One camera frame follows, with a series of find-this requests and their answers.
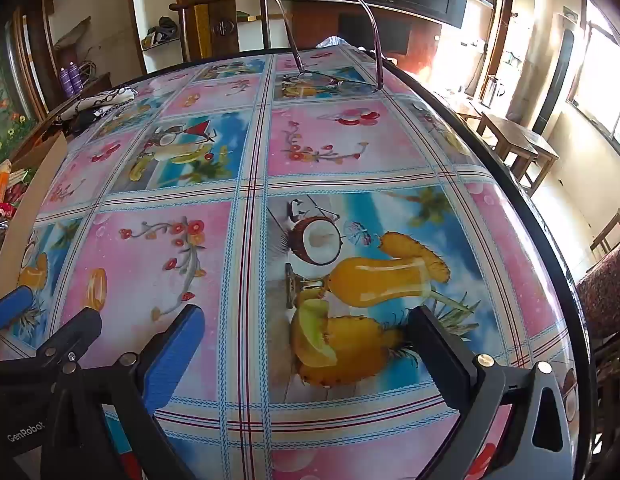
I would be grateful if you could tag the printed fruit tablecloth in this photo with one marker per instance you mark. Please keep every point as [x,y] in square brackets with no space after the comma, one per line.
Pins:
[340,160]

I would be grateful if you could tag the eyeglasses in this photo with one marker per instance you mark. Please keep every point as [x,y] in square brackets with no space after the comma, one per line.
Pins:
[378,75]

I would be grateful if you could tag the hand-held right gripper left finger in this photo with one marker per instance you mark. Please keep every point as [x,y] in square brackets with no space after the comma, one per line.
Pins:
[172,360]

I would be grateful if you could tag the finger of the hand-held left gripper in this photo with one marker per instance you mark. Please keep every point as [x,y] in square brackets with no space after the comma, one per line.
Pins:
[10,307]
[75,332]

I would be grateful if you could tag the wooden stool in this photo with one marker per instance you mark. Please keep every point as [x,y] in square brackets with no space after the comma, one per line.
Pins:
[510,137]
[545,149]

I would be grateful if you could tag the steel kettle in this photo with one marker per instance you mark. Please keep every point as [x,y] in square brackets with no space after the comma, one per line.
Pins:
[492,91]

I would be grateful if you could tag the white plastic bag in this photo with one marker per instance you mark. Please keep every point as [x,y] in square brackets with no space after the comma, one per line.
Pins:
[332,41]

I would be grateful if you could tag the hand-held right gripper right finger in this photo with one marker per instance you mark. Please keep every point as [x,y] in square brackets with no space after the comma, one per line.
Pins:
[440,355]

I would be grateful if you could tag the black white patterned scarf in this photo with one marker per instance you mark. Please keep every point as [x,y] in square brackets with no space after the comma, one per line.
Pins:
[110,97]

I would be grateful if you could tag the wooden sideboard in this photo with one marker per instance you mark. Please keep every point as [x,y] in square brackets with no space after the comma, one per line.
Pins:
[97,85]

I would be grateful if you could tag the window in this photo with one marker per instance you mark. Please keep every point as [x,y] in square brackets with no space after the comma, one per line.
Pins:
[605,75]

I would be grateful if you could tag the flower wall mural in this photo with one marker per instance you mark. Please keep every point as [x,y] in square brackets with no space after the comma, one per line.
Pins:
[5,110]

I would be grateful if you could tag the brown woven item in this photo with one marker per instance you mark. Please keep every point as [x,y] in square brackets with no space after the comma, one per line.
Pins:
[72,35]

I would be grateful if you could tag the wooden chair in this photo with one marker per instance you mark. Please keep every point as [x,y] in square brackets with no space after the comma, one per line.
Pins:
[224,27]

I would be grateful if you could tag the dark clutter pile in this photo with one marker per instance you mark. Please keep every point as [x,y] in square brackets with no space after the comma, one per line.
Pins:
[166,29]

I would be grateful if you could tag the patterned cushioned chair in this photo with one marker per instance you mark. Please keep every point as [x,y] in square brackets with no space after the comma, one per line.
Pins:
[605,290]

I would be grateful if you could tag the wooden side table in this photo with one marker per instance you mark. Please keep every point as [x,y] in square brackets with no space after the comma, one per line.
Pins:
[465,107]

